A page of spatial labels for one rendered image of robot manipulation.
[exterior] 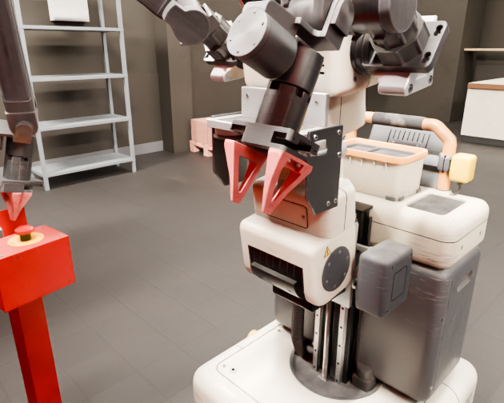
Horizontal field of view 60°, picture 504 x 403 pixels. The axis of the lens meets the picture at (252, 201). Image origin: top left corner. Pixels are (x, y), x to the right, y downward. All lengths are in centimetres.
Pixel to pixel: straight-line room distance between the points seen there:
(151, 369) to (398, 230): 114
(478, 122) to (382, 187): 528
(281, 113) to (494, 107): 586
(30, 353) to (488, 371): 160
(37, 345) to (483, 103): 586
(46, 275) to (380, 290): 73
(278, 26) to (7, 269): 74
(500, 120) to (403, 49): 560
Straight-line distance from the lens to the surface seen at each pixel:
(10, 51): 99
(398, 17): 67
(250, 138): 53
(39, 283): 106
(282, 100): 53
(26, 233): 105
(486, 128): 638
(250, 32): 50
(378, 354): 130
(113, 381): 183
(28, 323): 118
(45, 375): 127
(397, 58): 75
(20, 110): 105
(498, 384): 197
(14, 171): 112
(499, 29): 867
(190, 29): 96
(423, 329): 118
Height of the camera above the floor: 118
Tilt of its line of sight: 20 degrees down
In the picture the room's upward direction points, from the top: straight up
